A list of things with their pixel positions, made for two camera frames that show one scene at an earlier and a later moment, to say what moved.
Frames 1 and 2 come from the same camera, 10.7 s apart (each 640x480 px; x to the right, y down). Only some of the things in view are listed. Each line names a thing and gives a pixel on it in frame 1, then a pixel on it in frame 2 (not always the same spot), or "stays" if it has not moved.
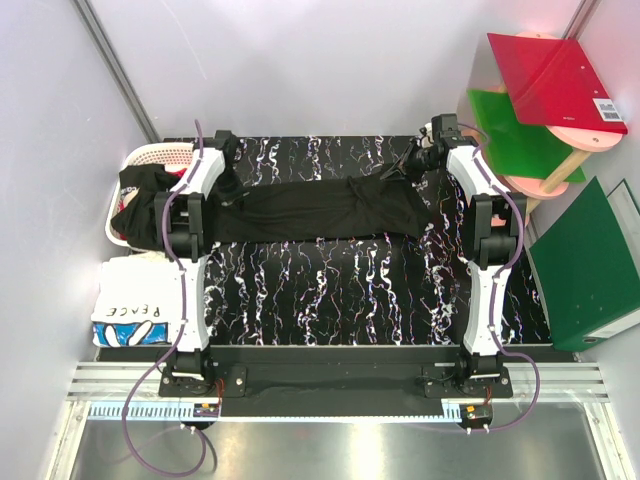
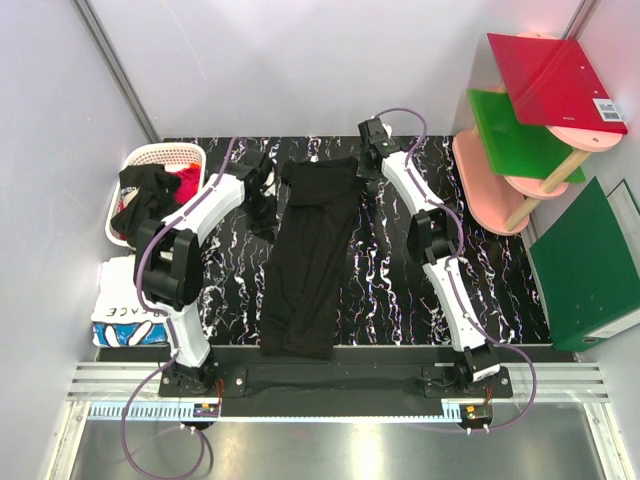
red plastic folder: x=552 y=81 stays
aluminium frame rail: x=574 y=382 stays
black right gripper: x=395 y=174 to x=361 y=172
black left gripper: x=232 y=198 to x=265 y=228
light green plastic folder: x=516 y=148 stays
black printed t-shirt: x=355 y=208 to x=304 y=255
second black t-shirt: x=139 y=221 stays
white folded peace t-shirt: x=135 y=302 stays
